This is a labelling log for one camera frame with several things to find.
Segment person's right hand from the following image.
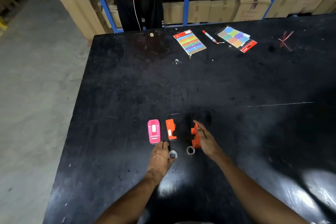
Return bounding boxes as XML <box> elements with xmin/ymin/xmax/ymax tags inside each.
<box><xmin>193</xmin><ymin>120</ymin><xmax>225</xmax><ymax>162</ymax></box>

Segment person's left hand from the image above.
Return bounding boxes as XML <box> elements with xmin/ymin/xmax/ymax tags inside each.
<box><xmin>148</xmin><ymin>141</ymin><xmax>176</xmax><ymax>180</ymax></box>

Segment orange tape dispenser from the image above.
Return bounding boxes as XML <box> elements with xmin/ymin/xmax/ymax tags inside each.
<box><xmin>191</xmin><ymin>123</ymin><xmax>202</xmax><ymax>149</ymax></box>
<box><xmin>165</xmin><ymin>119</ymin><xmax>177</xmax><ymax>140</ymax></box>

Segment person's left forearm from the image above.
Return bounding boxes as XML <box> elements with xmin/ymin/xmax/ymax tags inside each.
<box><xmin>94</xmin><ymin>171</ymin><xmax>163</xmax><ymax>224</ymax></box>

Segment person's right forearm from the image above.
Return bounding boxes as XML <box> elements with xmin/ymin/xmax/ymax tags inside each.
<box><xmin>215</xmin><ymin>154</ymin><xmax>311</xmax><ymax>224</ymax></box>

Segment pink tape dispenser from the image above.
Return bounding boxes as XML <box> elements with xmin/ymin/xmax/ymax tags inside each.
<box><xmin>147</xmin><ymin>119</ymin><xmax>161</xmax><ymax>144</ymax></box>

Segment striped sticky flags pack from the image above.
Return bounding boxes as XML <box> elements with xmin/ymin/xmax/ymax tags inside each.
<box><xmin>173</xmin><ymin>29</ymin><xmax>207</xmax><ymax>56</ymax></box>

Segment red marker pen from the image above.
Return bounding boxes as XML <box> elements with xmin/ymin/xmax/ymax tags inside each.
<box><xmin>202</xmin><ymin>30</ymin><xmax>218</xmax><ymax>44</ymax></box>

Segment square sticky notes pack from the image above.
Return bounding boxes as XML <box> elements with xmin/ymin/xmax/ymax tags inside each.
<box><xmin>217</xmin><ymin>26</ymin><xmax>258</xmax><ymax>54</ymax></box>

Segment red rubber bands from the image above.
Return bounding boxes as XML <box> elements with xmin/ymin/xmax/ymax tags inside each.
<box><xmin>278</xmin><ymin>31</ymin><xmax>295</xmax><ymax>52</ymax></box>

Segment tall cardboard carton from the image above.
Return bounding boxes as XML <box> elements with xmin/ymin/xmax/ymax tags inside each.
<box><xmin>43</xmin><ymin>0</ymin><xmax>111</xmax><ymax>41</ymax></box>

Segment yellow object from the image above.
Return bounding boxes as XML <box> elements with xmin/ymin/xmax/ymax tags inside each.
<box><xmin>0</xmin><ymin>16</ymin><xmax>8</xmax><ymax>37</ymax></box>

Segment white cable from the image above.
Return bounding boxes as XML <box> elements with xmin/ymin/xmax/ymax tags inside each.
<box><xmin>128</xmin><ymin>0</ymin><xmax>142</xmax><ymax>31</ymax></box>

